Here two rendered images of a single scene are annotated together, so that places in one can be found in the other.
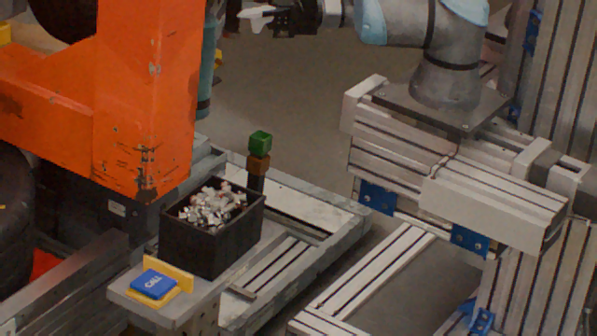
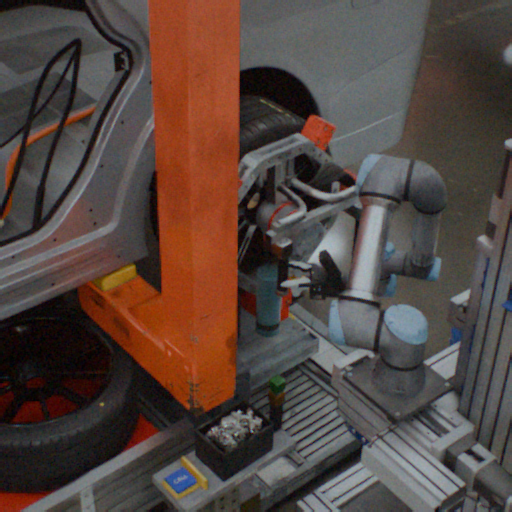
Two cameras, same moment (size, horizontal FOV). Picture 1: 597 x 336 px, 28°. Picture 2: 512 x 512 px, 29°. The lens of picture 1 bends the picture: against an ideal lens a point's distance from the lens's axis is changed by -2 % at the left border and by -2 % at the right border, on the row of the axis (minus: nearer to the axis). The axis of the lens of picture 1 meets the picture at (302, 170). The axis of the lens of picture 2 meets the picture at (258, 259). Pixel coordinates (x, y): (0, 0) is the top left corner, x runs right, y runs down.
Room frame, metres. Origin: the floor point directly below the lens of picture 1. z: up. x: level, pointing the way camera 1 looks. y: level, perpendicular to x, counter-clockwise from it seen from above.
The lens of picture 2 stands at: (0.27, -0.67, 2.72)
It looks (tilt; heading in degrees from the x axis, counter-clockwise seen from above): 37 degrees down; 23
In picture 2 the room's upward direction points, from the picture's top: 2 degrees clockwise
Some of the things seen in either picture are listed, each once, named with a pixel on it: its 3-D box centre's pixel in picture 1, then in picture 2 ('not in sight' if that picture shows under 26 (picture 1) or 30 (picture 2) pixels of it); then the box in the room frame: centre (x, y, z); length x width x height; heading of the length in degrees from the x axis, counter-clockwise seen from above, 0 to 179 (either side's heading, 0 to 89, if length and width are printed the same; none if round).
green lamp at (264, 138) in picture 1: (259, 143); (277, 384); (2.28, 0.10, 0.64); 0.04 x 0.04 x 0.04; 63
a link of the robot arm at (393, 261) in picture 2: not in sight; (386, 260); (2.67, -0.10, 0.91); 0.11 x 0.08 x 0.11; 98
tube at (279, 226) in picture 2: not in sight; (278, 196); (2.69, 0.28, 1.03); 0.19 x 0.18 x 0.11; 63
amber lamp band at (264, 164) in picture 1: (257, 162); (276, 396); (2.28, 0.10, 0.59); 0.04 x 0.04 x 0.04; 63
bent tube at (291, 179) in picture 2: not in sight; (324, 176); (2.86, 0.19, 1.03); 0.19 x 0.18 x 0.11; 63
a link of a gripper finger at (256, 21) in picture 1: (256, 21); (295, 288); (2.54, 0.15, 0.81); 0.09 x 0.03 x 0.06; 133
